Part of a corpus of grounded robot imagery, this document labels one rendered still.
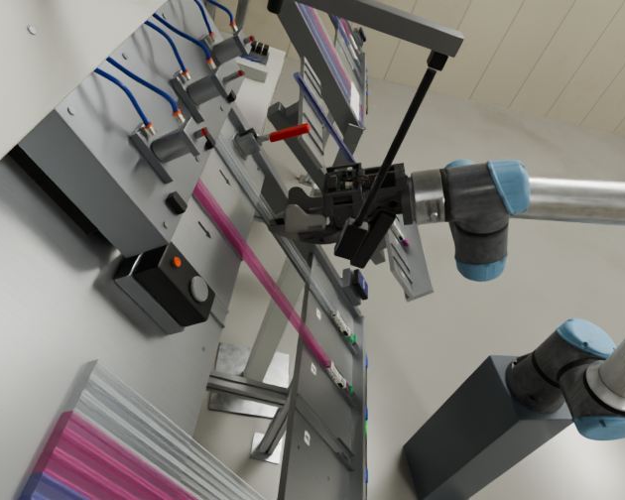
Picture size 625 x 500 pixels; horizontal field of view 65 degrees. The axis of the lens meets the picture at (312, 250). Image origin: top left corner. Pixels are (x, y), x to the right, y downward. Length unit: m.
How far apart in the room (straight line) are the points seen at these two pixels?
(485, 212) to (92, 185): 0.49
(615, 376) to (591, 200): 0.37
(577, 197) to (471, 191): 0.28
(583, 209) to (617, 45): 4.08
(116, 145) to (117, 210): 0.05
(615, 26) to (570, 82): 0.50
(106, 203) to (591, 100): 4.90
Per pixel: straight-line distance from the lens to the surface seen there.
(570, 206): 0.91
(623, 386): 1.13
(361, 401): 0.89
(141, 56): 0.50
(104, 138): 0.41
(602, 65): 4.99
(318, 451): 0.74
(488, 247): 0.74
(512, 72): 4.56
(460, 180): 0.68
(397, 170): 0.68
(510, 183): 0.69
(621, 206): 0.95
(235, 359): 1.73
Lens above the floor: 1.45
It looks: 41 degrees down
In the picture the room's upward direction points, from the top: 23 degrees clockwise
